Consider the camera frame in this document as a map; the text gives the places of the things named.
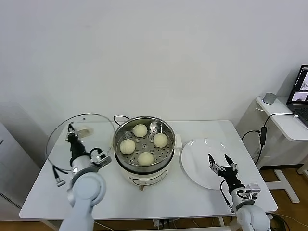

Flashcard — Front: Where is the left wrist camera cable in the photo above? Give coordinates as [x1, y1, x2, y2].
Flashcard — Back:
[51, 149, 73, 187]

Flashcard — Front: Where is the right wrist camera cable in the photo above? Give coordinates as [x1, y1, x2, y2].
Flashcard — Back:
[219, 180, 235, 214]

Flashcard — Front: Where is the white floor appliance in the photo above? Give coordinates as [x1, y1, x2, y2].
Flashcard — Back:
[0, 120, 41, 210]

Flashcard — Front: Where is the round white plate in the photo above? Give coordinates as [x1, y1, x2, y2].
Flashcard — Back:
[180, 138, 241, 191]

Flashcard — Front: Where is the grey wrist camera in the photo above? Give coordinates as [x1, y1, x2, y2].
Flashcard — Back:
[92, 151, 113, 166]
[244, 184, 262, 199]

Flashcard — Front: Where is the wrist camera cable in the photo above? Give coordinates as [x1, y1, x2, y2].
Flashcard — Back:
[219, 180, 235, 214]
[51, 149, 73, 187]

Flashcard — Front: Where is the white power strip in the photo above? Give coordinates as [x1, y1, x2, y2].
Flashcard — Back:
[153, 218, 180, 229]

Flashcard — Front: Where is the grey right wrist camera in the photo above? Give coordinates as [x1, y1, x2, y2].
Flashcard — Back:
[244, 184, 262, 199]

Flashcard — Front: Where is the white steamed baozi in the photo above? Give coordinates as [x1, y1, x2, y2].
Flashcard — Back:
[133, 124, 148, 138]
[153, 133, 168, 148]
[138, 152, 154, 167]
[119, 139, 136, 155]

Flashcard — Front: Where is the round glass pot lid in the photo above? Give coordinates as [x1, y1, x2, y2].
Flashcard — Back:
[45, 112, 114, 172]

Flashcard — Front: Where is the dark open laptop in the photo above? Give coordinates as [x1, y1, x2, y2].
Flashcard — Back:
[286, 64, 308, 121]

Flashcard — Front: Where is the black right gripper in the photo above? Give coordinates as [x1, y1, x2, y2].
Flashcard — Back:
[208, 153, 242, 191]

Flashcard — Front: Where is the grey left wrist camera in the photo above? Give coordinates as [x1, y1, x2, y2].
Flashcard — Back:
[92, 151, 113, 166]

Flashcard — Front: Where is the white side desk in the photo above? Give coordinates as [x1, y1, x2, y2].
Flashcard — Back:
[235, 96, 308, 204]

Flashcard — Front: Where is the white electric cooking pot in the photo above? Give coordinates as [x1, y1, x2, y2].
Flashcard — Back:
[105, 133, 182, 191]

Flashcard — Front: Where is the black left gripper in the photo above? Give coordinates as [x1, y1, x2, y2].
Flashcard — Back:
[66, 123, 87, 160]

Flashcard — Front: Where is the black charger adapter with cables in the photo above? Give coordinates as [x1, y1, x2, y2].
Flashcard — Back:
[241, 113, 300, 166]

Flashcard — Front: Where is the perforated steel steamer basket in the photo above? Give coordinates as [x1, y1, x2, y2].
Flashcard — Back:
[113, 116, 176, 173]

